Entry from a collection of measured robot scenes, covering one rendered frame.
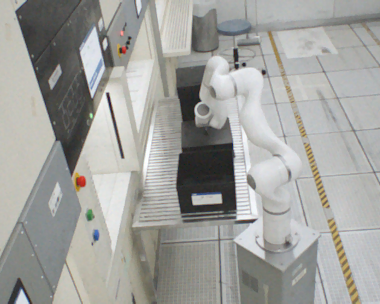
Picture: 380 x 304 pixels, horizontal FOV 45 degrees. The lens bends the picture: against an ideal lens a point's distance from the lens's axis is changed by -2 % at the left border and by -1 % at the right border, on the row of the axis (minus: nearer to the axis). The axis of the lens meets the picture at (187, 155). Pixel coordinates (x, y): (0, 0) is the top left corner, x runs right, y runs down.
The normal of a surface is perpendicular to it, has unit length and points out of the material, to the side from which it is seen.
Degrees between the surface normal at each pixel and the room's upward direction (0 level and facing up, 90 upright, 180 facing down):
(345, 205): 0
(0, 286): 90
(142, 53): 90
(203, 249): 0
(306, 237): 0
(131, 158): 90
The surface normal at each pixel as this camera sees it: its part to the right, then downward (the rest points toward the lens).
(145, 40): -0.03, 0.57
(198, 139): -0.12, -0.82
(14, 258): 0.99, -0.08
